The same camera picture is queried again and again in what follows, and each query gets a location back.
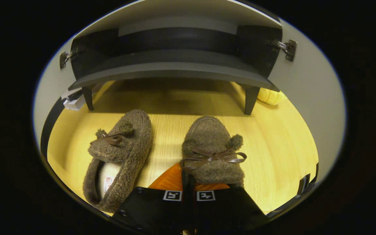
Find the white shoe cabinet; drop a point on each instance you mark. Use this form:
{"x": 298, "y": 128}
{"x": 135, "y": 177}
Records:
{"x": 175, "y": 70}

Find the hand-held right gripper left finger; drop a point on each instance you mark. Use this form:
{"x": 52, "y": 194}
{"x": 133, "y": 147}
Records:
{"x": 152, "y": 212}

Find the white plastic box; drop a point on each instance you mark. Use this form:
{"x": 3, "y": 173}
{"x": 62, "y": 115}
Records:
{"x": 75, "y": 103}

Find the yellow fuzzy cushion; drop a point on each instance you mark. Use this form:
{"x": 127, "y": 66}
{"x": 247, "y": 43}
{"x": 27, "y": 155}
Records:
{"x": 271, "y": 97}

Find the brown fuzzy shoe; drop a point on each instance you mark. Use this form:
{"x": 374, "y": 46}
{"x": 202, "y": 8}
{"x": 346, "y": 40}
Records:
{"x": 132, "y": 153}
{"x": 207, "y": 137}

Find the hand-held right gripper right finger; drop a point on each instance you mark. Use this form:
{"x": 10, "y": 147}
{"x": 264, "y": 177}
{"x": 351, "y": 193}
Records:
{"x": 224, "y": 212}

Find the white cabinet door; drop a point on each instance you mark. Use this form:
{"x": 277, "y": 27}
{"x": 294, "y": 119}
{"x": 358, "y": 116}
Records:
{"x": 49, "y": 88}
{"x": 315, "y": 85}

